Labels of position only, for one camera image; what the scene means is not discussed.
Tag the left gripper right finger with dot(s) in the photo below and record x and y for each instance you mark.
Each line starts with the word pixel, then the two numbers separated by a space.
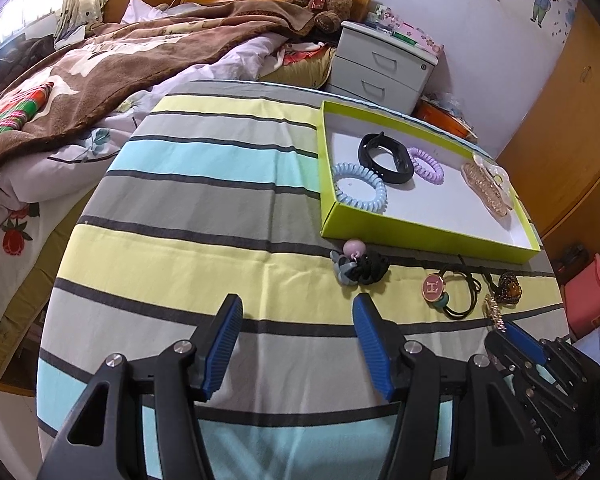
pixel 465 405

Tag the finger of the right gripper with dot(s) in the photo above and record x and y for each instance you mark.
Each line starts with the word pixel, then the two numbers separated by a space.
pixel 525 343
pixel 509 360

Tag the black scrunchie with pink ball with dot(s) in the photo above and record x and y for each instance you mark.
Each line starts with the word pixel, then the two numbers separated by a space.
pixel 357 264

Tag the pink beaded hair clip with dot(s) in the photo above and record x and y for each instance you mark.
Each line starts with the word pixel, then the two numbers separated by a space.
pixel 493 313

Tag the pink plastic bin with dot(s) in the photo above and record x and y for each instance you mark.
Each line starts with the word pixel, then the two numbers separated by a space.
pixel 582 300

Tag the green white shallow box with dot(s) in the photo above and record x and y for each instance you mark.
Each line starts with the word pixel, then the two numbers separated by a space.
pixel 446 217

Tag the wooden wardrobe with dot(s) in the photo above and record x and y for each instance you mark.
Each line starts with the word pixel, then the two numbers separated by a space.
pixel 554 157

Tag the black wristband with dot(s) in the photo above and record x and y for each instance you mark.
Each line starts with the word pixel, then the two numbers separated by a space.
pixel 386 157

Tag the striped table cloth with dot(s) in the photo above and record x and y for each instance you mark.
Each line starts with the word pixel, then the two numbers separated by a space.
pixel 216 193

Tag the white floral bedsheet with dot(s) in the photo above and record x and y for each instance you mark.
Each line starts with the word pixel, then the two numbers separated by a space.
pixel 38 191

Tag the orange storage box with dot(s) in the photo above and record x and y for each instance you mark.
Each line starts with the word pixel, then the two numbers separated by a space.
pixel 443 120

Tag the grey three-drawer nightstand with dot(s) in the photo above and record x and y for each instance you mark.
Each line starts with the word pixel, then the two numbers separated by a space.
pixel 375 67

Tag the pink flowered box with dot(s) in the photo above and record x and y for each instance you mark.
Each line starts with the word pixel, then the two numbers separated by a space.
pixel 411 34

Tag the yellow mattress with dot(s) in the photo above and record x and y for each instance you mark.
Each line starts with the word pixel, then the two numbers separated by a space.
pixel 312 73

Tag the brown patterned blanket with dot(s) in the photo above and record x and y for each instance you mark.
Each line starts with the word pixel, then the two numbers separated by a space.
pixel 94 76

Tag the gold chain hair clip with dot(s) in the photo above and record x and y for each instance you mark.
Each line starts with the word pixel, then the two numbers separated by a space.
pixel 490 183

